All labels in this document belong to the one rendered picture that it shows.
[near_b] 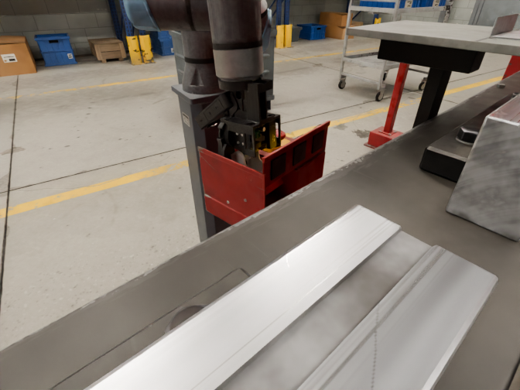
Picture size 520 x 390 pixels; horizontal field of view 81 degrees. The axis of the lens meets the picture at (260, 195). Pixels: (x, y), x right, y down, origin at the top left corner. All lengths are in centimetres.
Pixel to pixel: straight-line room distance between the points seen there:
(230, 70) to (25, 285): 140
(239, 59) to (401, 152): 26
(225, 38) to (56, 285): 134
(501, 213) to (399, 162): 13
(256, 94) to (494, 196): 32
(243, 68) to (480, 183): 33
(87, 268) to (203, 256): 138
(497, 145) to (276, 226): 19
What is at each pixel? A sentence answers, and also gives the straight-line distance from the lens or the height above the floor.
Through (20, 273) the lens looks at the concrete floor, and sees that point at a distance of 175.
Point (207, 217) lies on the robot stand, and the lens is 121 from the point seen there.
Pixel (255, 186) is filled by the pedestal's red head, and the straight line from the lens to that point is 50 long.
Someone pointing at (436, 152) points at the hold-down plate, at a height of 90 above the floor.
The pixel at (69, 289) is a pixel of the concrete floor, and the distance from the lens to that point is 156.
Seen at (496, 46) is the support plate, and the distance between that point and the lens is 46.
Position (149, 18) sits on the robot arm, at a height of 101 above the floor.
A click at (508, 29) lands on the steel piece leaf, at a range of 57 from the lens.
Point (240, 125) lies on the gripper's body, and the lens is 50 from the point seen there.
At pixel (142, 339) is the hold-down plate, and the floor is 91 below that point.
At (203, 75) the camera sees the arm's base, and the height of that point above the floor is 83.
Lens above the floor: 105
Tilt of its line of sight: 35 degrees down
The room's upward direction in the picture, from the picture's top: straight up
